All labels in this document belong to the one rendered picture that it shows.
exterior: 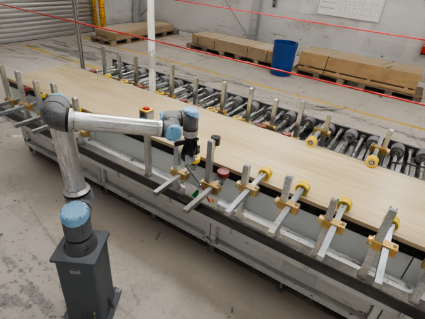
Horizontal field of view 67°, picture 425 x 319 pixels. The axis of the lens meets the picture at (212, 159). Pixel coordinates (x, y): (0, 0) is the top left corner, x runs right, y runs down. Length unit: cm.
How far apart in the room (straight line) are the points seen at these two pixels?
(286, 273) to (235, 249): 43
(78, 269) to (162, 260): 86
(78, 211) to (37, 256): 112
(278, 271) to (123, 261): 121
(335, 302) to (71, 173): 189
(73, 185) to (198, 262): 125
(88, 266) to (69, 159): 60
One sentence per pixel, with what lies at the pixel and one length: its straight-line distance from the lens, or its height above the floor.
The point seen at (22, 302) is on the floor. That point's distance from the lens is 272.
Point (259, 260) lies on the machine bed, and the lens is 258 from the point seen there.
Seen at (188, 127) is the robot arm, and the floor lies 127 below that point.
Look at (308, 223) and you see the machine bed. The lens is 214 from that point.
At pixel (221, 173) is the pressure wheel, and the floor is 91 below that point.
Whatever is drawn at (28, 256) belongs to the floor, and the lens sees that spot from 299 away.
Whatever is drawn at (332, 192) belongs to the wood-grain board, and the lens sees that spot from 215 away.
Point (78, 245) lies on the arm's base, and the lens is 198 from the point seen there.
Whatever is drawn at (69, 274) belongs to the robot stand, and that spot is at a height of 48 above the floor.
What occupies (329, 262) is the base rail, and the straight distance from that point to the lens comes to 198.
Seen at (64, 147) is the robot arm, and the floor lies 119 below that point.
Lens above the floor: 207
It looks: 32 degrees down
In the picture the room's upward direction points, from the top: 5 degrees clockwise
